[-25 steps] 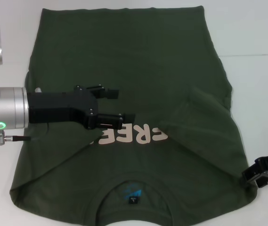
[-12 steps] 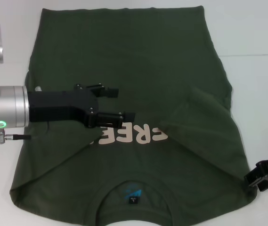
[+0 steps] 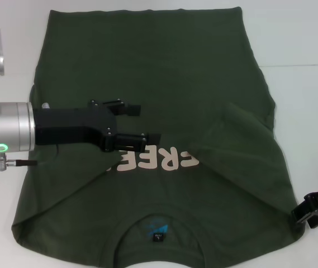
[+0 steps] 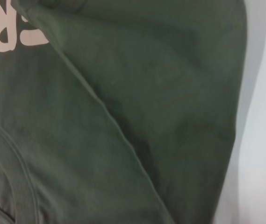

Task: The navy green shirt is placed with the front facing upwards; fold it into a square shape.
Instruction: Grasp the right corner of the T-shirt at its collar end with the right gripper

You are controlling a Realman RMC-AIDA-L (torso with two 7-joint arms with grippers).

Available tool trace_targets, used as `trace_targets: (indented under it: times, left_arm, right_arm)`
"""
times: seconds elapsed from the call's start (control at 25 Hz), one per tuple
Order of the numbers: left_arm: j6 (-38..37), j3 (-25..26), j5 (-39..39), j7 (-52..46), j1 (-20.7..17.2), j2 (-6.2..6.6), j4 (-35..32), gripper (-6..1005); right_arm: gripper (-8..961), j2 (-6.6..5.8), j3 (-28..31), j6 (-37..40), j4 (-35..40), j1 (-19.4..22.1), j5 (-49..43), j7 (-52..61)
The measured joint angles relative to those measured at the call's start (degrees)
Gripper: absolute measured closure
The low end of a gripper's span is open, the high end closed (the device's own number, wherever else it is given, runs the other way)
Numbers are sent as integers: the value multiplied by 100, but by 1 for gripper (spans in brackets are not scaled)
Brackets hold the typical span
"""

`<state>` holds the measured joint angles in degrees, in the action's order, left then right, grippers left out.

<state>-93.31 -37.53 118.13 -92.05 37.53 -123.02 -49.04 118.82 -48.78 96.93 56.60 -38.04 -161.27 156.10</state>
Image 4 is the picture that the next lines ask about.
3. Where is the dark green printed t-shirt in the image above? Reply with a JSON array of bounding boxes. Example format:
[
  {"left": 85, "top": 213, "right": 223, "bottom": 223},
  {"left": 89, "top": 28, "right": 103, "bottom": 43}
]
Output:
[{"left": 0, "top": 0, "right": 249, "bottom": 224}]

